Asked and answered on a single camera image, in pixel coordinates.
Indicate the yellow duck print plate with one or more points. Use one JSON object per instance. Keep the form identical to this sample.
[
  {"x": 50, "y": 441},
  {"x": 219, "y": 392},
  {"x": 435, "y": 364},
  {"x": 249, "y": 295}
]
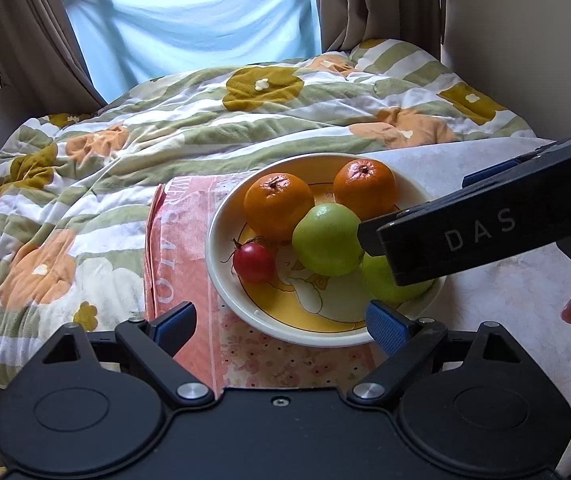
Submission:
[{"x": 275, "y": 305}]

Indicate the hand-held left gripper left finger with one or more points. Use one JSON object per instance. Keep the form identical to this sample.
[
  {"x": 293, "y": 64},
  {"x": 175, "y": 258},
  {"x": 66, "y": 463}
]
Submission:
[{"x": 178, "y": 327}]

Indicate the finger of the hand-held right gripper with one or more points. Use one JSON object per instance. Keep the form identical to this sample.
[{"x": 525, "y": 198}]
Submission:
[{"x": 488, "y": 172}]

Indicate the white cloth with pink border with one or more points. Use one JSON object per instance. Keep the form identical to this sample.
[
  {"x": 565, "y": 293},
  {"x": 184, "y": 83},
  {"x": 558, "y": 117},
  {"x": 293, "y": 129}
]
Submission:
[{"x": 490, "y": 310}]

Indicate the green apple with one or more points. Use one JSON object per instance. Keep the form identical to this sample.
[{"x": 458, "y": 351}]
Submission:
[
  {"x": 325, "y": 240},
  {"x": 378, "y": 280}
]

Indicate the red long-stemmed cherry tomato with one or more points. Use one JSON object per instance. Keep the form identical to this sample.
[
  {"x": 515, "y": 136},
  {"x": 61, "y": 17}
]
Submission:
[{"x": 254, "y": 262}]

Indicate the brown curtain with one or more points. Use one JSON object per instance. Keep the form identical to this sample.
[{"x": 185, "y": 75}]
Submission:
[
  {"x": 30, "y": 25},
  {"x": 380, "y": 0}
]

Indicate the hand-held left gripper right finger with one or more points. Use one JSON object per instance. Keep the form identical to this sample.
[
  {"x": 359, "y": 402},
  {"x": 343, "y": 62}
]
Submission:
[{"x": 385, "y": 327}]

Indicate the light blue window cloth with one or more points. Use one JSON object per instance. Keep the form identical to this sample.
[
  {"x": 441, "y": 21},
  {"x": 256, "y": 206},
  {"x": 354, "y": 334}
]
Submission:
[{"x": 190, "y": 20}]

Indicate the orange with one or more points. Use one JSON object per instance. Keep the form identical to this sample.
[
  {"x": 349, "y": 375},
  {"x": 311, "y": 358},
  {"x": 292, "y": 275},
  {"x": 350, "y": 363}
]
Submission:
[
  {"x": 275, "y": 205},
  {"x": 365, "y": 187}
]

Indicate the grey headboard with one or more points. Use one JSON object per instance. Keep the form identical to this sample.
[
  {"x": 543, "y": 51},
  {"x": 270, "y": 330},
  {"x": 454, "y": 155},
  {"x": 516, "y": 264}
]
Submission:
[{"x": 0, "y": 125}]

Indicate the green striped floral blanket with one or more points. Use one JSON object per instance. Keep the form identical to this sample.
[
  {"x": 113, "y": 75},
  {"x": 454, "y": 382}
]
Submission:
[{"x": 140, "y": 125}]

